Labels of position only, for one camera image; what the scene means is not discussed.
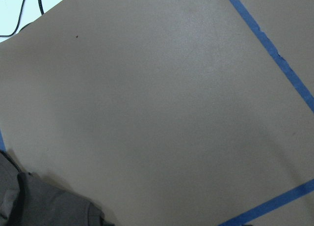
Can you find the brown t-shirt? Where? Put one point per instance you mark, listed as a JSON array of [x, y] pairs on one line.
[[26, 200]]

